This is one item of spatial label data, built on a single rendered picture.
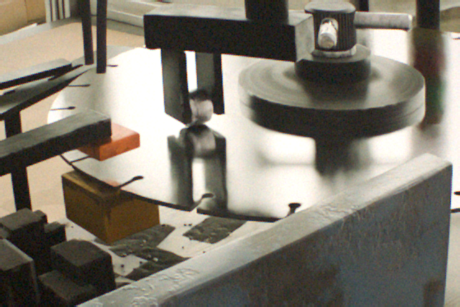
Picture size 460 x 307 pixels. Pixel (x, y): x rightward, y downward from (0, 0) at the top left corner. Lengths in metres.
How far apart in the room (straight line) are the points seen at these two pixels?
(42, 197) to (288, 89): 0.45
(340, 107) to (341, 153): 0.04
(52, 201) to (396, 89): 0.47
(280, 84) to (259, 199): 0.12
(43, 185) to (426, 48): 0.45
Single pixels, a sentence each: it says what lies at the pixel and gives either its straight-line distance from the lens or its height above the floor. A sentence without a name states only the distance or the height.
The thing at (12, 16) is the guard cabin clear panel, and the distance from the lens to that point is 1.66.
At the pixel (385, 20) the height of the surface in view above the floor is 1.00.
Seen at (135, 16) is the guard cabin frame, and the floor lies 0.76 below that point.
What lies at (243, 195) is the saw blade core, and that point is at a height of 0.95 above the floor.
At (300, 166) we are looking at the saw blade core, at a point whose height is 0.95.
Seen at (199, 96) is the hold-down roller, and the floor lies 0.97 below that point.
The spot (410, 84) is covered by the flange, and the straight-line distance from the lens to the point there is 0.56.
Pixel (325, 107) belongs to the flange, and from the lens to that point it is 0.52.
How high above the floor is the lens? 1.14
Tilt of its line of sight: 25 degrees down
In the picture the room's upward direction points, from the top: 4 degrees counter-clockwise
